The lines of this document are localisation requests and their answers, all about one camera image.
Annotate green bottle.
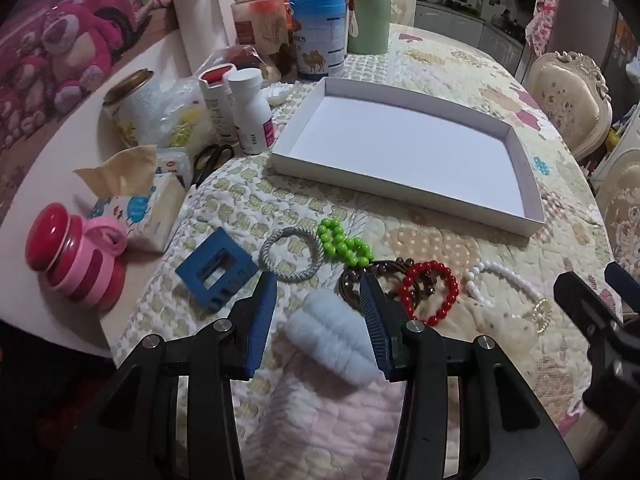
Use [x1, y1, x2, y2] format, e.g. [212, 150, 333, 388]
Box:
[344, 0, 392, 55]

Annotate blue hair claw clip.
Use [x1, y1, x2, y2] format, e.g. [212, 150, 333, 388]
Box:
[175, 226, 259, 311]

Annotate glass jar yellow lid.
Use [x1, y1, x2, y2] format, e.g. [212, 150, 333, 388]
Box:
[216, 0, 292, 57]

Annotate brown bead bracelet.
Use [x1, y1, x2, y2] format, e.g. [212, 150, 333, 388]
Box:
[345, 258, 416, 306]

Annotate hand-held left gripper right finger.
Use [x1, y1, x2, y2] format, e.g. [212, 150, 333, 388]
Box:
[357, 275, 581, 480]

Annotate blue white tin can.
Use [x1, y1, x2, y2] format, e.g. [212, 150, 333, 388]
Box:
[288, 0, 350, 81]

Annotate gold rim tin can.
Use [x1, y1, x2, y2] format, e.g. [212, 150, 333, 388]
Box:
[102, 69, 167, 149]

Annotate quilted patchwork tablecloth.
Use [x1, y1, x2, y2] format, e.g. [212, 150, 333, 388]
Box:
[102, 24, 623, 480]

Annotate pink bear printed cloth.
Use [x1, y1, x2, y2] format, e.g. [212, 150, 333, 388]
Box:
[0, 0, 179, 166]

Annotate white shell dish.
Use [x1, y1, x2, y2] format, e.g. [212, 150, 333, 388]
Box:
[264, 82, 297, 107]

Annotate clear plastic bag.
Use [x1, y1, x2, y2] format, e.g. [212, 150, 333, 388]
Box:
[159, 76, 213, 157]

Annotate white shallow cardboard box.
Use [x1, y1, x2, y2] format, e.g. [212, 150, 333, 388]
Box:
[268, 77, 546, 237]

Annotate cream dotted scrunchie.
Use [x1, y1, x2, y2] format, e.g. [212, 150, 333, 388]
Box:
[445, 295, 538, 363]

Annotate red bead bracelet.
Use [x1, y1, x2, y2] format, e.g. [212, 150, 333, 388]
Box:
[399, 260, 459, 326]

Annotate light blue fluffy scrunchie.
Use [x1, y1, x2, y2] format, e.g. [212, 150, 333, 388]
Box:
[285, 290, 382, 389]

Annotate tissue pack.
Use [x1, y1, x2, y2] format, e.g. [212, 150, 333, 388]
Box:
[74, 144, 187, 254]

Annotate cream carved chair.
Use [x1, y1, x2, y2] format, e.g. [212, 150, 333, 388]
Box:
[526, 51, 614, 162]
[594, 149, 640, 273]

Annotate small white blue packet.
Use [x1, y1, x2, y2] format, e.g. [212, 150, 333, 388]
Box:
[156, 152, 194, 189]

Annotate pink floral hanging cloth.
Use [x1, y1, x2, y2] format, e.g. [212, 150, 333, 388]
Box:
[529, 0, 562, 57]

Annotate white pill bottle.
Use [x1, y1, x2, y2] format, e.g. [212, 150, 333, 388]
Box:
[223, 67, 276, 156]

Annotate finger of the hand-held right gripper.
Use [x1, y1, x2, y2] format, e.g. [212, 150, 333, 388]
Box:
[552, 271, 626, 347]
[604, 261, 640, 306]

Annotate pink red bottle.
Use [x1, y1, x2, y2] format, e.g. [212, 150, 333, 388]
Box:
[25, 203, 129, 309]

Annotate white bottle red cap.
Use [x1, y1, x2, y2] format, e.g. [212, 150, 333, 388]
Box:
[198, 64, 239, 142]

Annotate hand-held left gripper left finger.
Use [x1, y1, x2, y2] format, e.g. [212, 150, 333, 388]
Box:
[50, 272, 278, 480]

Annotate grey white braided hair tie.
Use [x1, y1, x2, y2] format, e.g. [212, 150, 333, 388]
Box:
[260, 227, 326, 282]

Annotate black scissors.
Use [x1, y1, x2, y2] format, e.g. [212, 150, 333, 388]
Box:
[191, 144, 236, 189]

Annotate white bead bracelet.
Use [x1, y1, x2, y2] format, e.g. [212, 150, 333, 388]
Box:
[465, 260, 543, 311]

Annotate paper towel roll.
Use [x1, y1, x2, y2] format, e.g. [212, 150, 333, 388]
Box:
[172, 0, 234, 75]

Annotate person's right forearm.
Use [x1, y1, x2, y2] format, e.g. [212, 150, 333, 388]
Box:
[570, 402, 623, 466]

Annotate green bead bracelet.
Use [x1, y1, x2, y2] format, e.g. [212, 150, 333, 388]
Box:
[317, 218, 375, 264]

